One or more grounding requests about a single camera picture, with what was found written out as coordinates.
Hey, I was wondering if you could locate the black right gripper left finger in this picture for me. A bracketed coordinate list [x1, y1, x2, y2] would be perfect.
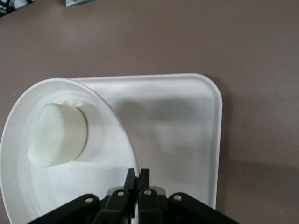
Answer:
[28, 168, 136, 224]

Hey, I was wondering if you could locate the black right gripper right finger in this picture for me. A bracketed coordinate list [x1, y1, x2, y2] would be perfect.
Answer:
[137, 168, 241, 224]

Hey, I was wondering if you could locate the cream rabbit print tray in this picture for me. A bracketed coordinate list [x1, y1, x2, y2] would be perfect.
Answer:
[70, 73, 223, 224]

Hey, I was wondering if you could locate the white steamed bun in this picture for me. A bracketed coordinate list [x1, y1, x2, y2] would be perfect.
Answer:
[27, 100, 88, 168]

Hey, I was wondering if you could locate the round cream plate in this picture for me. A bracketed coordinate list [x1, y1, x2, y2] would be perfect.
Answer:
[0, 78, 141, 224]

